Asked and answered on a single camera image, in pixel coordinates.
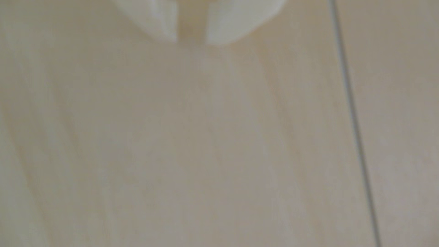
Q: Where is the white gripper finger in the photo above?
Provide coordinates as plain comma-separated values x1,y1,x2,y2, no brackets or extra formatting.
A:
205,0,287,46
111,0,177,43

